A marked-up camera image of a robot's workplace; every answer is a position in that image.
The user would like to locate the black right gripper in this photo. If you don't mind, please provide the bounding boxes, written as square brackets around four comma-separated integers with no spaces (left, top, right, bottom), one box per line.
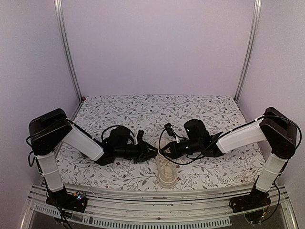
[160,140,202,160]

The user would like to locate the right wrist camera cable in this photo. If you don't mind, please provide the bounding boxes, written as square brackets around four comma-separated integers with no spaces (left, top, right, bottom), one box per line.
[158,123,205,166]

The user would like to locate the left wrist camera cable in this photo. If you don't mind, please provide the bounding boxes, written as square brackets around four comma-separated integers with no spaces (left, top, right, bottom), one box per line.
[101,125,140,146]

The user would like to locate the aluminium frame post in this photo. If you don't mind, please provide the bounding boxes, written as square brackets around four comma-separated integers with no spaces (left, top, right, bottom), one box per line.
[234,0,262,103]
[54,0,83,102]

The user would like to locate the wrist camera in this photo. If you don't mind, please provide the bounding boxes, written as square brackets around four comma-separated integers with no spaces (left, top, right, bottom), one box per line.
[136,130,144,144]
[164,123,180,143]

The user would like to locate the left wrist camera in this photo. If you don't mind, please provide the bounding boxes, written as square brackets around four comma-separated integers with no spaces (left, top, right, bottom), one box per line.
[136,130,144,144]

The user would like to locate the front aluminium rail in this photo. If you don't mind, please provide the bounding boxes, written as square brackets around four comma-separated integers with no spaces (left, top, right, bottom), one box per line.
[20,183,300,229]

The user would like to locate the floral patterned table mat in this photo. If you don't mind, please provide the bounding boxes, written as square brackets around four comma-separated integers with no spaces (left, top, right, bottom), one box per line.
[57,95,265,191]

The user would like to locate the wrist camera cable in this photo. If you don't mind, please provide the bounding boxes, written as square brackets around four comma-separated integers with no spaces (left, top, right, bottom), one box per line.
[101,125,140,146]
[158,123,205,166]

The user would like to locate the left aluminium frame post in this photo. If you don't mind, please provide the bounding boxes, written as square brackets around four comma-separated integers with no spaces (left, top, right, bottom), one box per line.
[54,0,83,102]

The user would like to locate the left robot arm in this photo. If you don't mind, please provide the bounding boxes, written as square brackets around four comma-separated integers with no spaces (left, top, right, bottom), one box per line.
[26,108,157,207]

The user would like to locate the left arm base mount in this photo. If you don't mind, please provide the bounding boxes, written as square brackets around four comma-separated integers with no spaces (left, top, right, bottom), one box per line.
[46,189,88,213]

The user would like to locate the white lace sneaker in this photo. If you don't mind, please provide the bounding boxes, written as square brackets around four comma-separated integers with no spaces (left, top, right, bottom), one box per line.
[156,153,177,188]

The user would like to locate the right aluminium frame post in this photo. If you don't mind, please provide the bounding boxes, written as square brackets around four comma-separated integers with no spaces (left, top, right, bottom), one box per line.
[234,0,262,103]

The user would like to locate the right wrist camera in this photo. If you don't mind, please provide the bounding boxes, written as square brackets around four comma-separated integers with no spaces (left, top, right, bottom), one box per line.
[164,123,180,143]

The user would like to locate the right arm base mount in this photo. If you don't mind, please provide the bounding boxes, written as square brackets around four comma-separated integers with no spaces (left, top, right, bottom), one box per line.
[229,189,271,224]

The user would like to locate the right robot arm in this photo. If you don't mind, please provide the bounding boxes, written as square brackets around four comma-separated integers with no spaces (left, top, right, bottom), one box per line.
[158,107,303,208]

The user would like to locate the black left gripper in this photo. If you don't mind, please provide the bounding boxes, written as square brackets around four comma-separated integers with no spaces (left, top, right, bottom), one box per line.
[115,139,160,164]

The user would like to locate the white shoelace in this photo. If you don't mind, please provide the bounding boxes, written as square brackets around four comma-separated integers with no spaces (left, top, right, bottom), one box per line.
[152,128,177,184]

